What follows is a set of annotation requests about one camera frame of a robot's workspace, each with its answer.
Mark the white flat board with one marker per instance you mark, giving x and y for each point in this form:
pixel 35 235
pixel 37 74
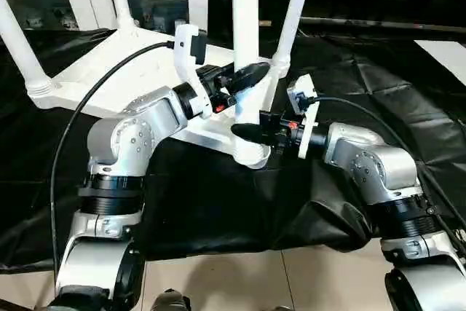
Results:
pixel 446 58

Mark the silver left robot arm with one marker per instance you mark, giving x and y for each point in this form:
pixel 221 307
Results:
pixel 127 136

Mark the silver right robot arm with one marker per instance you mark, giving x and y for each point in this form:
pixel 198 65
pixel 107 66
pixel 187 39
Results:
pixel 371 165

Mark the black mat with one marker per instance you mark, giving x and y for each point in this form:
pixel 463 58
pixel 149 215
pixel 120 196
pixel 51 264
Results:
pixel 218 209

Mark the white plastic table top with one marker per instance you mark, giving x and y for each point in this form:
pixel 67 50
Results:
pixel 127 59

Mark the brown round object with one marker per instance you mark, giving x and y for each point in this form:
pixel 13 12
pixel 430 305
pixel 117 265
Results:
pixel 171 300

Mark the grey metal rail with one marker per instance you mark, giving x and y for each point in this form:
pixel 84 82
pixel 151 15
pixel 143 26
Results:
pixel 382 26

